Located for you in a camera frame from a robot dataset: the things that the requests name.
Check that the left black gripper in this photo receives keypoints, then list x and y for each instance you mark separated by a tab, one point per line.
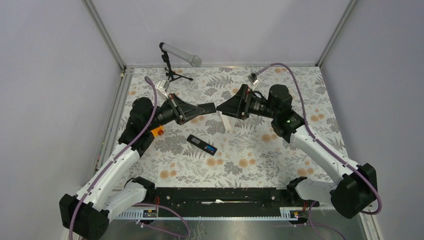
182	110

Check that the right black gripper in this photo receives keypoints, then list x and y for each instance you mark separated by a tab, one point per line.
238	106

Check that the black remote control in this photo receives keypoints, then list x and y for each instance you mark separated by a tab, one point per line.
199	143

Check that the black remote battery cover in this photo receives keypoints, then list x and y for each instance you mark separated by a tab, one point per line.
207	108

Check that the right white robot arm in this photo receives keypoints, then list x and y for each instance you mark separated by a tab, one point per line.
354	187

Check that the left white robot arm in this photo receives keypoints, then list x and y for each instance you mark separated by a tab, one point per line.
89	212

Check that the orange toy car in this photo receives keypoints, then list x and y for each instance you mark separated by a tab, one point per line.
158	131

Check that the black tripod microphone stand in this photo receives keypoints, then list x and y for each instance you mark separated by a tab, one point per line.
171	75

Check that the floral table mat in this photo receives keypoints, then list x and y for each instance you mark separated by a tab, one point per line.
250	154

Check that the grey microphone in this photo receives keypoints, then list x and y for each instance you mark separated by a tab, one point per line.
193	60

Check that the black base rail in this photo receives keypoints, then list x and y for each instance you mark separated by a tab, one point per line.
264	196

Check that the aluminium frame post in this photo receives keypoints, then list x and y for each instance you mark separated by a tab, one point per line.
97	20

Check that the grey slotted cable duct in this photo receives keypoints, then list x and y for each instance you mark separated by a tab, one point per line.
150	214

